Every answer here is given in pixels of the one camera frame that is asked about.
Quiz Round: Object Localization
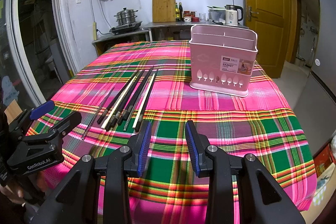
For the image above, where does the thin dark metal chopstick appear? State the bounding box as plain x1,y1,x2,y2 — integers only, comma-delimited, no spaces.
81,87,114,140

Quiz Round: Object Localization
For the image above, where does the person's left hand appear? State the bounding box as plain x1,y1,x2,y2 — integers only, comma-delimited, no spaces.
1,172,49,205

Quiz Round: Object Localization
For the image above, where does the pink plaid tablecloth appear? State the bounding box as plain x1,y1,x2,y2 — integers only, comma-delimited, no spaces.
28,41,317,223

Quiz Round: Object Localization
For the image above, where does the grey metal counter shelf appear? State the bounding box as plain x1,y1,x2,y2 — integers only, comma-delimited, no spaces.
91,20,249,57

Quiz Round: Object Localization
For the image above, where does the yellow power strip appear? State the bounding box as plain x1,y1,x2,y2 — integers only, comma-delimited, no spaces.
92,22,97,41

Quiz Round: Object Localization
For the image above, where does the black induction cooker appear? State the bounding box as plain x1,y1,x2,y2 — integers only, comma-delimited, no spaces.
110,21,142,34

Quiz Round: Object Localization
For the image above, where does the stainless steel steamer pot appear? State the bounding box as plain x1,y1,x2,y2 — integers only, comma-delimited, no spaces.
114,7,138,26

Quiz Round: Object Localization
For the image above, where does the pink plastic utensil basket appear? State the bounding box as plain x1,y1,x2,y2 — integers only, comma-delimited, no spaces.
189,24,258,97

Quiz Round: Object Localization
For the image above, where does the wooden cutting board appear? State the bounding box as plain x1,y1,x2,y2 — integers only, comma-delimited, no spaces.
152,0,175,23

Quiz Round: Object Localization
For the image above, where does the red lid jar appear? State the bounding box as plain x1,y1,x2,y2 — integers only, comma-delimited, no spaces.
183,11,192,22

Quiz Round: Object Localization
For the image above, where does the dark oil bottle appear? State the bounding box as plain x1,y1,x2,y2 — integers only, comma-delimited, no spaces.
179,2,183,22

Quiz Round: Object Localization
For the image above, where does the white electric kettle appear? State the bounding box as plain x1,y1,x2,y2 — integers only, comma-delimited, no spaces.
225,5,244,26

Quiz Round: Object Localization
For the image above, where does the clear plastic container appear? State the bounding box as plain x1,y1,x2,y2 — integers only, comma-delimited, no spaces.
208,6,226,24

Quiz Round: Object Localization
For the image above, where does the brown wooden door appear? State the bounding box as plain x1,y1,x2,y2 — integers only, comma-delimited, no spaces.
245,0,290,79

